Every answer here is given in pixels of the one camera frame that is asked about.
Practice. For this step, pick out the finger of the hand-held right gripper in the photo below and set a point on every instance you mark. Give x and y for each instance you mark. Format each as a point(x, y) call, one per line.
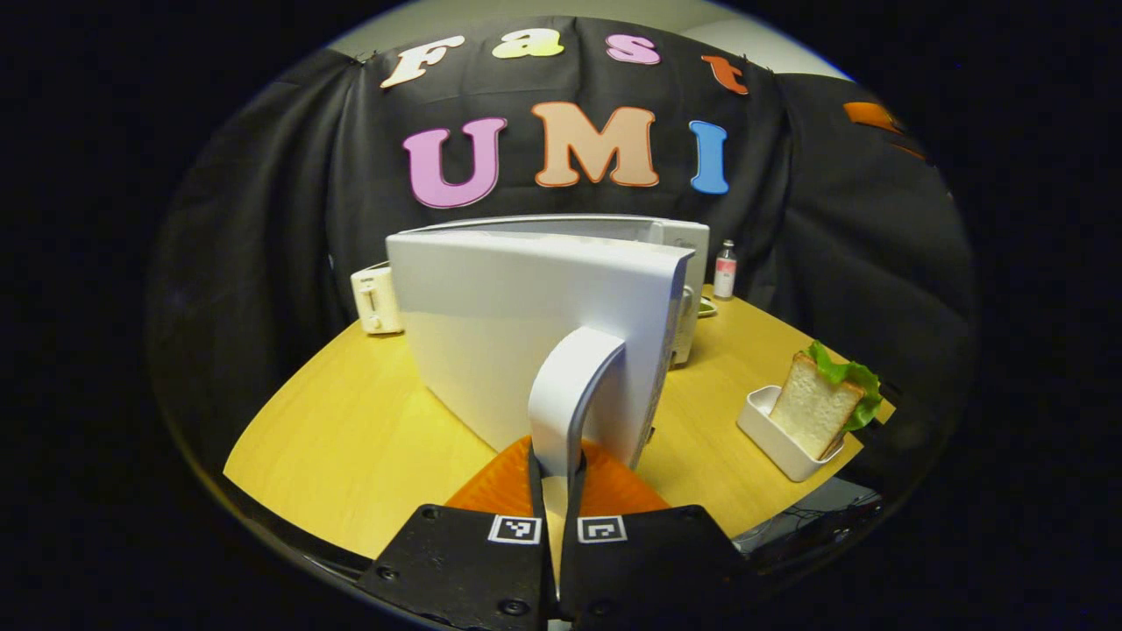
point(872, 116)
point(910, 152)

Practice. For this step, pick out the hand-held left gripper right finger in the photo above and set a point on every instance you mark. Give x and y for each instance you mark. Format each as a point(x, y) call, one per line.
point(649, 561)

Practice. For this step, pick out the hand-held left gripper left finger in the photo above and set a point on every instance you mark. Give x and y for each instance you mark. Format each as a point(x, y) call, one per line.
point(456, 561)

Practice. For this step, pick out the lettuce sandwich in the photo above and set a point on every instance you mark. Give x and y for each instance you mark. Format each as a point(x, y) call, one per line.
point(820, 403)

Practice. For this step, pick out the white microwave oven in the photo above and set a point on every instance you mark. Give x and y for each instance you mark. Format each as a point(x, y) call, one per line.
point(500, 324)

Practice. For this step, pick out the white rectangular tray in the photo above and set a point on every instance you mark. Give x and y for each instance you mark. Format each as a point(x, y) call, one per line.
point(776, 443)

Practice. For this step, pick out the small bottle with pink label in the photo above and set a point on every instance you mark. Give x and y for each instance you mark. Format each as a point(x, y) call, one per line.
point(725, 276)

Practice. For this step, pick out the white compartment seasoning dish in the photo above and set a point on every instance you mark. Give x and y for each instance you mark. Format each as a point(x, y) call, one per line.
point(706, 307)

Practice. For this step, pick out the white toaster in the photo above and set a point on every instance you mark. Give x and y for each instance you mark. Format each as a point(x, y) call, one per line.
point(377, 302)

